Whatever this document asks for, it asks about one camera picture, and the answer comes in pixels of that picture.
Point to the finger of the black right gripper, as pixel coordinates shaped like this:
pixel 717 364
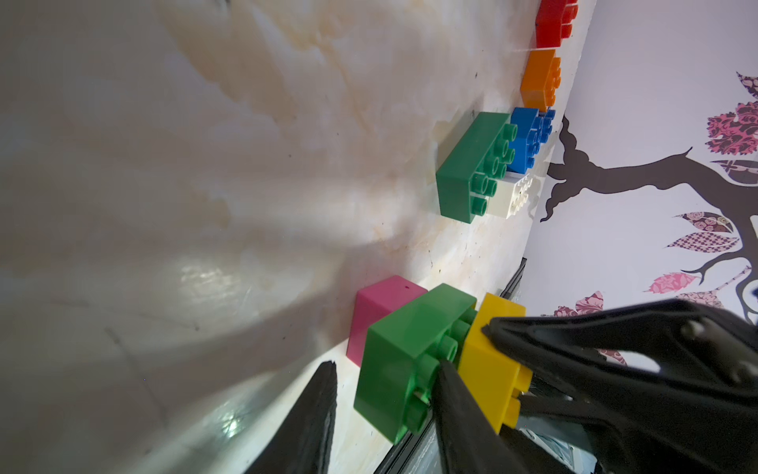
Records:
pixel 619 447
pixel 669 363

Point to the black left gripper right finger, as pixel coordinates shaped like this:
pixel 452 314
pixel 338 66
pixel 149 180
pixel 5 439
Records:
pixel 466 441

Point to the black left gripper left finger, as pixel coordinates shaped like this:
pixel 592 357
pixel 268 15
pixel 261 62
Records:
pixel 303 442

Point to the yellow small brick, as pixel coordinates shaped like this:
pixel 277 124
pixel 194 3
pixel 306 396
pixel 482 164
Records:
pixel 493 379

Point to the bright green brick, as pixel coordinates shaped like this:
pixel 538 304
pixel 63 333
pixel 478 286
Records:
pixel 402 355

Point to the pink small brick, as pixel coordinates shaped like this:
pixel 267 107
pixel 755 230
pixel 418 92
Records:
pixel 374 303

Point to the blue long brick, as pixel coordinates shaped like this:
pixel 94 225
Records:
pixel 533 131

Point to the white brick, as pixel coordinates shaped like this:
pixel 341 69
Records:
pixel 511 196

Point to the dark green brick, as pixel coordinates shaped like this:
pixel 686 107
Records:
pixel 468 177

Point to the orange long brick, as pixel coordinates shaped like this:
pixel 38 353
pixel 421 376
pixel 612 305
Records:
pixel 541 80

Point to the red square brick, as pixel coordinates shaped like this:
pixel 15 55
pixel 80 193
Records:
pixel 553 23

